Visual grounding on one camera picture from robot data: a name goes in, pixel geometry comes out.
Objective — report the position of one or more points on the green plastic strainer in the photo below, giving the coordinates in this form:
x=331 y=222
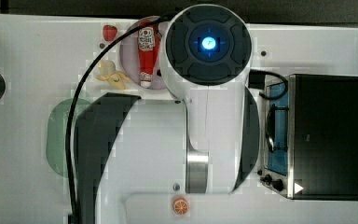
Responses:
x=55 y=145

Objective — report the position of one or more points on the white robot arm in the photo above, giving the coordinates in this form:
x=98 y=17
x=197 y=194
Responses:
x=191 y=139

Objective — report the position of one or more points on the red ketchup bottle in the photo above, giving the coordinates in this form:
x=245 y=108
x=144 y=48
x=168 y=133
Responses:
x=148 y=45

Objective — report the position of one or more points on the pink plate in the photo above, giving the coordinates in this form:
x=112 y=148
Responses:
x=129 y=60

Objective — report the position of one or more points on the peeled banana toy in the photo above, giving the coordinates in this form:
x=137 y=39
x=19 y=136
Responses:
x=108 y=72

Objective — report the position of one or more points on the orange slice toy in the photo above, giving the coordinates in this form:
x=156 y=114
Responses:
x=180 y=206

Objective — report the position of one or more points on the red strawberry toy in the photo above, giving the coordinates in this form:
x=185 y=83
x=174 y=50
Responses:
x=109 y=32

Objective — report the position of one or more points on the black toaster oven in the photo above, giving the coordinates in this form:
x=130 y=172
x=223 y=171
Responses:
x=310 y=138

